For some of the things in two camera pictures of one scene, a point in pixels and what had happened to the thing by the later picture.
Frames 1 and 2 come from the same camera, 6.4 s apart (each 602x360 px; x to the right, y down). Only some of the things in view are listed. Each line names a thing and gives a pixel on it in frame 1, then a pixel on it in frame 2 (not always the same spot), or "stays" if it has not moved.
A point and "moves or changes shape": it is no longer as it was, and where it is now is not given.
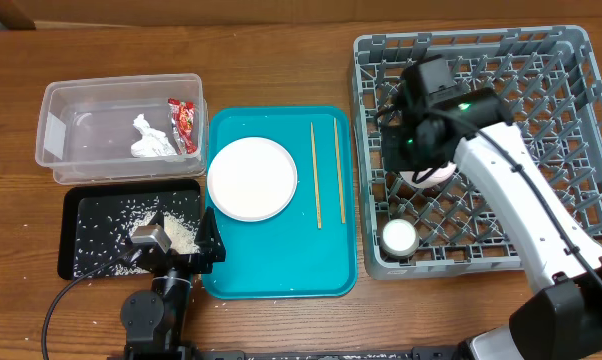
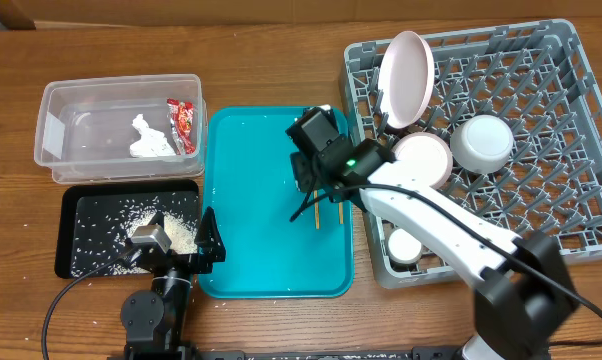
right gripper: x=398 y=150 to x=304 y=176
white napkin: x=152 y=143 stays
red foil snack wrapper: x=182 y=121 stays
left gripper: x=214 y=249 stays
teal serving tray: x=309 y=250 stays
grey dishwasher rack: x=557 y=95 stays
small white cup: x=399 y=237 moves or changes shape
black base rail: x=415 y=353 stays
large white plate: x=252 y=179 to x=407 y=79
